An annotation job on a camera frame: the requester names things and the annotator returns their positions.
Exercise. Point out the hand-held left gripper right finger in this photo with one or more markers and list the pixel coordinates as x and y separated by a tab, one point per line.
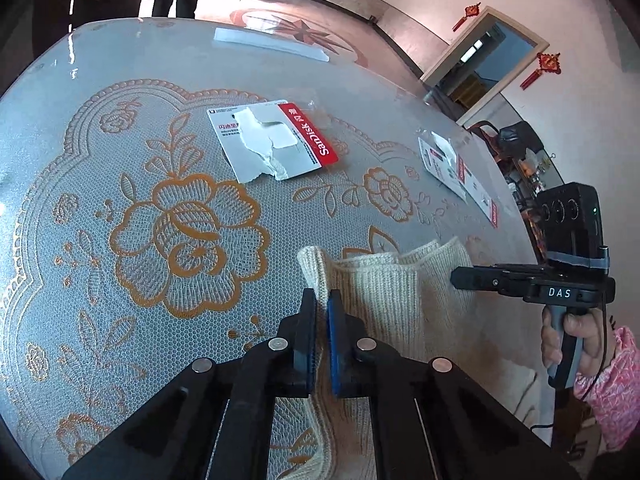
336	350

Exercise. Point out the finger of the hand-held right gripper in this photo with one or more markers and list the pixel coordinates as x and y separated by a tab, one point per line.
475	277

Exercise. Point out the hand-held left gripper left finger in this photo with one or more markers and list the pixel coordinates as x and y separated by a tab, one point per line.
306	345

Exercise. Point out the cream knit sweater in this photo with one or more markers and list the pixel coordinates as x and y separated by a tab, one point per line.
390	300

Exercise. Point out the person's right forearm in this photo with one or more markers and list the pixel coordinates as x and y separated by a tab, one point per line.
615	390

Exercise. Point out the person's right hand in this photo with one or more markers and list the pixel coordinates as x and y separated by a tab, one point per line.
592	340

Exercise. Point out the white grey packaging card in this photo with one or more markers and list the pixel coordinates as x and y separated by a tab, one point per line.
440	160

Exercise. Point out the large red knot decoration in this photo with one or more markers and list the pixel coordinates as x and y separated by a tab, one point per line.
547	62

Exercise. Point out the torn red white packaging card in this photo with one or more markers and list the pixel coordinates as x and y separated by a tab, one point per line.
305	130

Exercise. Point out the small red knot decoration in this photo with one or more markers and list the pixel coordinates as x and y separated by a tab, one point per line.
471	11

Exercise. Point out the clear plastic strip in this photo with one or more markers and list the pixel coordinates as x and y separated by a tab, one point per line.
270	45

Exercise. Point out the beige door frame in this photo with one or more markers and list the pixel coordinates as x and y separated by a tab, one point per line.
455	42

